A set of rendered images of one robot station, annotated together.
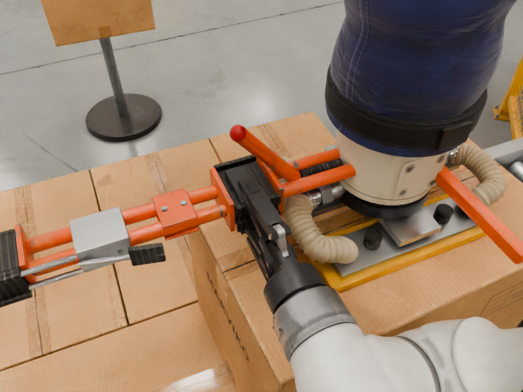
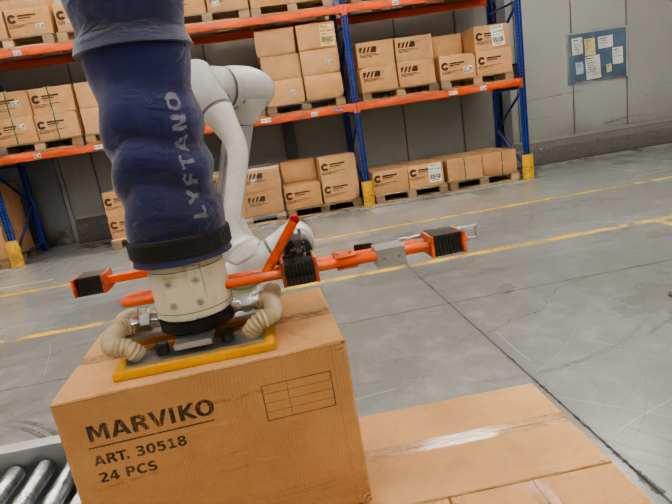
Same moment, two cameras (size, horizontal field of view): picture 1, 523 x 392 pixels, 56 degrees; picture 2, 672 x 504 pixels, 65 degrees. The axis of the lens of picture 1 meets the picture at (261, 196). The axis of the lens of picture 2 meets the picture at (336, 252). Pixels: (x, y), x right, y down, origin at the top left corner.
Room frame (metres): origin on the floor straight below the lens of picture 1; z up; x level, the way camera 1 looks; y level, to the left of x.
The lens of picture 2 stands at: (1.61, 0.48, 1.41)
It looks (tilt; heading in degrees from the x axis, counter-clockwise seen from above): 14 degrees down; 198
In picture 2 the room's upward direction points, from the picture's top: 9 degrees counter-clockwise
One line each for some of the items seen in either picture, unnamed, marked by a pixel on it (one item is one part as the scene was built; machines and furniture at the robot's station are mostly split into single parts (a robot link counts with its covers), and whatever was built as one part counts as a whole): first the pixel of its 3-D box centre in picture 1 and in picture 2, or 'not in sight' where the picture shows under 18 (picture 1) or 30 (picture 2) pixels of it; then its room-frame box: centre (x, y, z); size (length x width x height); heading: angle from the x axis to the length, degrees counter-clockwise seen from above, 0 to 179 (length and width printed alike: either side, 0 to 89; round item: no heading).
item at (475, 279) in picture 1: (359, 277); (226, 409); (0.58, -0.20, 0.75); 0.60 x 0.40 x 0.40; 116
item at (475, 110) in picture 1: (404, 90); (180, 240); (0.60, -0.21, 1.20); 0.23 x 0.23 x 0.04
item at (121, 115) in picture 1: (111, 68); not in sight; (2.11, 0.74, 0.31); 0.40 x 0.40 x 0.62
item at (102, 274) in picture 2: not in sight; (93, 282); (0.49, -0.59, 1.08); 0.09 x 0.08 x 0.05; 24
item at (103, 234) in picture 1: (102, 239); (388, 253); (0.42, 0.22, 1.08); 0.07 x 0.07 x 0.04; 24
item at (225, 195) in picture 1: (246, 191); (299, 268); (0.51, 0.02, 1.09); 0.10 x 0.08 x 0.06; 24
